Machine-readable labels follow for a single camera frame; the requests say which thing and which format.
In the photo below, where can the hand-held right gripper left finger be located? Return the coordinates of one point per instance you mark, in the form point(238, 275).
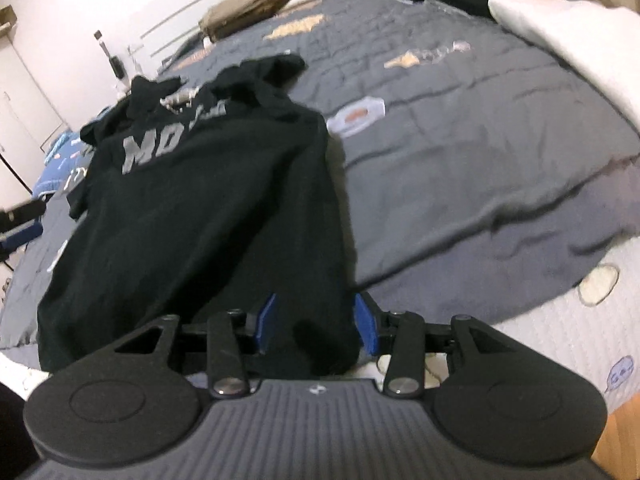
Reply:
point(267, 322)

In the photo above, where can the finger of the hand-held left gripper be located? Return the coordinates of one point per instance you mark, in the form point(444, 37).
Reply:
point(25, 212)
point(20, 240)

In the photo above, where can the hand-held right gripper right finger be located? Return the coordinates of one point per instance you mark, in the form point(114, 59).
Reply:
point(365, 327)

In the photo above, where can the black printed hoodie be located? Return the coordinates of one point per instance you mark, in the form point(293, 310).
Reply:
point(200, 220)

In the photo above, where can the blue printed pillow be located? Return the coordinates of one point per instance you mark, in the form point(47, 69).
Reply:
point(62, 165)

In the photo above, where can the white wardrobe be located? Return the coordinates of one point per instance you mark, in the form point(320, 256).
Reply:
point(20, 85)

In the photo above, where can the white quilted mattress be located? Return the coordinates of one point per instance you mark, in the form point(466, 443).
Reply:
point(525, 350)

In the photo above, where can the black hairbrush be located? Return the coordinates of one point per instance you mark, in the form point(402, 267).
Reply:
point(117, 67)

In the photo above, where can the grey printed quilt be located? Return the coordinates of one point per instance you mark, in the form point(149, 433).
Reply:
point(450, 160)

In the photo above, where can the white headboard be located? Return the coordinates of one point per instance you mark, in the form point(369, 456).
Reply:
point(165, 42)

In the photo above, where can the khaki folded garment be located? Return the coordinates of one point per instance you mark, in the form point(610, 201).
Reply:
point(250, 7)

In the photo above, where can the large white folded garment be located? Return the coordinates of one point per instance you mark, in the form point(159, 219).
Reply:
point(560, 25)

